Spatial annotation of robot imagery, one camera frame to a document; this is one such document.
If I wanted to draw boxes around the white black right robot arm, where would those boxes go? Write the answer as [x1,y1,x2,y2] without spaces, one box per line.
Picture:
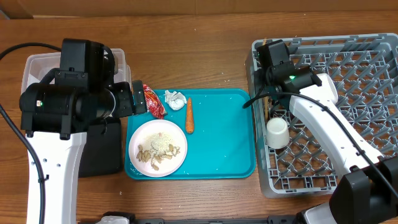
[255,40,397,223]

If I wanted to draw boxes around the white tissue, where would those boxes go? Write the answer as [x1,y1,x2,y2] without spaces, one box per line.
[164,90,187,111]

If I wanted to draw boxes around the orange carrot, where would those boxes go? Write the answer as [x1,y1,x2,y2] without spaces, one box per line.
[185,98,195,134]

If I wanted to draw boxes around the grey plastic dish rack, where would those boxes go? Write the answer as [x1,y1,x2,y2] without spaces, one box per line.
[252,34,397,198]

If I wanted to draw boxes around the clear plastic bin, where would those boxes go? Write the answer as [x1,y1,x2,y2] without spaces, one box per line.
[20,48,132,119]

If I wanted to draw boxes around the red snack wrapper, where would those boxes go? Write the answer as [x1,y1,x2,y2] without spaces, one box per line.
[143,84,167,119]

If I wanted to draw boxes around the white paper cup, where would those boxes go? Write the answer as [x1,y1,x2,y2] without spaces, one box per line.
[266,118,290,149]

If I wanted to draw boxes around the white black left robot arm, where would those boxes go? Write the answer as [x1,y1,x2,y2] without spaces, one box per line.
[19,39,147,223]

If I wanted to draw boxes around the black plastic bin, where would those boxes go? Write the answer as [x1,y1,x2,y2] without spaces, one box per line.
[78,118,123,178]

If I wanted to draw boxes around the white plate with food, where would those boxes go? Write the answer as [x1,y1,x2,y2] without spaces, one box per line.
[128,119,188,178]

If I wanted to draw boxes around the teal plastic tray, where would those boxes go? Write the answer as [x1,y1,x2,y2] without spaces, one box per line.
[124,88,257,181]

